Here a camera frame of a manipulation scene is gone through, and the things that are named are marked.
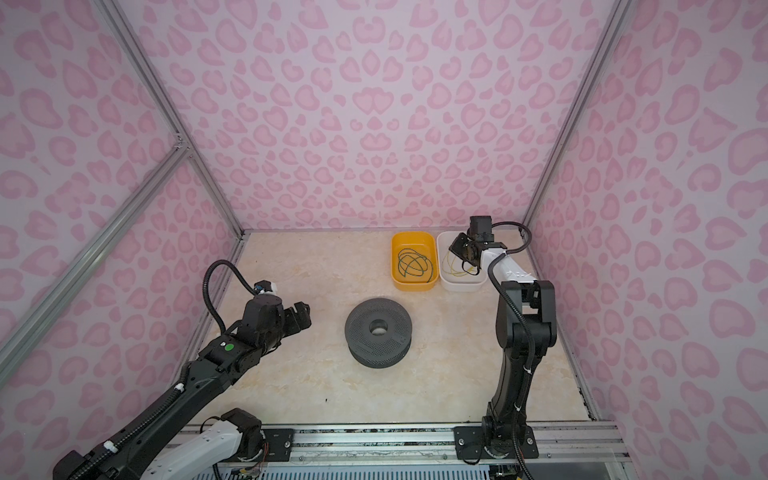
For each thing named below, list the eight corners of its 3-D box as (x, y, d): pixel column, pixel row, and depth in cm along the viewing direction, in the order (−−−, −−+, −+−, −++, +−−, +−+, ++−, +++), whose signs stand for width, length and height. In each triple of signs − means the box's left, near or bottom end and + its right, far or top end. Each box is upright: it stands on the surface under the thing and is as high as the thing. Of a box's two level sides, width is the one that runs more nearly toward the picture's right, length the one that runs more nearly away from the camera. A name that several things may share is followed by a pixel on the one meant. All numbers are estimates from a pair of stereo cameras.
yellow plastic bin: (390, 291, 104) (389, 281, 100) (390, 242, 119) (390, 231, 115) (440, 291, 104) (442, 281, 100) (434, 241, 119) (436, 231, 115)
